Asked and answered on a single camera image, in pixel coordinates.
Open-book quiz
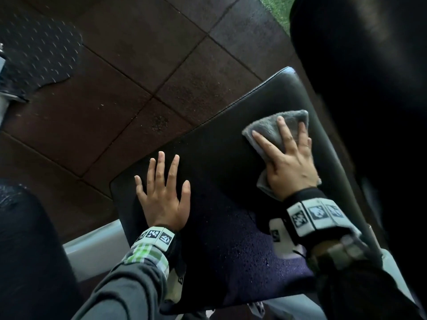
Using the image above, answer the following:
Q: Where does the person's right hand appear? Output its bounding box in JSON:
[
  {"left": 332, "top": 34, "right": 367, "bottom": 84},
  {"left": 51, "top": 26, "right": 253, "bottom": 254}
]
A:
[{"left": 252, "top": 116, "right": 319, "bottom": 201}]

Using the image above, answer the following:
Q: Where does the person's left hand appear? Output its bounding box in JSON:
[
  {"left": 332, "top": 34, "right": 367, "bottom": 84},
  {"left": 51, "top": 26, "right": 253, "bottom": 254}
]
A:
[{"left": 134, "top": 151, "right": 191, "bottom": 232}]

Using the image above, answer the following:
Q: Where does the grey cleaning cloth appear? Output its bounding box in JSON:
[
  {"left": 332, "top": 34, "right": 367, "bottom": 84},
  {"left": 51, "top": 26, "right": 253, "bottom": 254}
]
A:
[{"left": 242, "top": 109, "right": 322, "bottom": 200}]

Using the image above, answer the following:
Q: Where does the person's right forearm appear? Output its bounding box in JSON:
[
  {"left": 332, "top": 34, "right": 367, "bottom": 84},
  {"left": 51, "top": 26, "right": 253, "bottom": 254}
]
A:
[{"left": 306, "top": 235, "right": 424, "bottom": 320}]

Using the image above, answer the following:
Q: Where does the person's left forearm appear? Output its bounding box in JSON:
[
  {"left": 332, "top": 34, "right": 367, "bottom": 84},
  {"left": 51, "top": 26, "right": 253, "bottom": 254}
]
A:
[{"left": 72, "top": 244, "right": 171, "bottom": 320}]

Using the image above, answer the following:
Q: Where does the left marker wristband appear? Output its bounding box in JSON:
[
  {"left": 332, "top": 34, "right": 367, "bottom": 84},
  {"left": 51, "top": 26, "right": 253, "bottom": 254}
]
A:
[{"left": 131, "top": 224, "right": 182, "bottom": 267}]

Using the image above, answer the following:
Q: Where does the marker wristband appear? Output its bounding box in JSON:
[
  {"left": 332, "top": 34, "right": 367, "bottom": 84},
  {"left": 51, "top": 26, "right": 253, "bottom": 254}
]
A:
[
  {"left": 131, "top": 224, "right": 182, "bottom": 267},
  {"left": 282, "top": 187, "right": 363, "bottom": 250}
]

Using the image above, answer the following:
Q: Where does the right marker wristband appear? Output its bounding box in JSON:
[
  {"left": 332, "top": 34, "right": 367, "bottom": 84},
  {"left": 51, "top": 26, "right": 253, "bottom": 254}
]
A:
[{"left": 282, "top": 187, "right": 363, "bottom": 250}]

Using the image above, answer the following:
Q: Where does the large black leather pad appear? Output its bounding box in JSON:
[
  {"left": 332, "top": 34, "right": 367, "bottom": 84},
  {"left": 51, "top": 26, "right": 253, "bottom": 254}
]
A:
[{"left": 0, "top": 179, "right": 84, "bottom": 320}]

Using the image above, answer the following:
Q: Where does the grey base bar white cap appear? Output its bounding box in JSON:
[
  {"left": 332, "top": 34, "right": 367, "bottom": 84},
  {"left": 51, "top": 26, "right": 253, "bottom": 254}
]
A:
[{"left": 0, "top": 43, "right": 29, "bottom": 129}]

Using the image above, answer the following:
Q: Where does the black studded floor mat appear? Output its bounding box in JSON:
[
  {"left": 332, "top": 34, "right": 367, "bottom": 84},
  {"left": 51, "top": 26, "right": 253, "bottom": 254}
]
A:
[{"left": 0, "top": 11, "right": 84, "bottom": 100}]

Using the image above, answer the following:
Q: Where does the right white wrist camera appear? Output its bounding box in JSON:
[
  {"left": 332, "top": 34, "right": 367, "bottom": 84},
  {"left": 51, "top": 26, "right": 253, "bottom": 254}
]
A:
[{"left": 268, "top": 218, "right": 306, "bottom": 260}]

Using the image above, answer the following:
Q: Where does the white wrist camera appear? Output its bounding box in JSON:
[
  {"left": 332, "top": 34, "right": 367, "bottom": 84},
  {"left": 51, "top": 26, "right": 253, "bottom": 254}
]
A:
[
  {"left": 165, "top": 268, "right": 186, "bottom": 304},
  {"left": 268, "top": 218, "right": 306, "bottom": 260}
]

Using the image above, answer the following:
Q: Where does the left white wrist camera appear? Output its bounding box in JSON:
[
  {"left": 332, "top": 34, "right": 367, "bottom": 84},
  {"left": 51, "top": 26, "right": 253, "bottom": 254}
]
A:
[{"left": 165, "top": 268, "right": 186, "bottom": 304}]

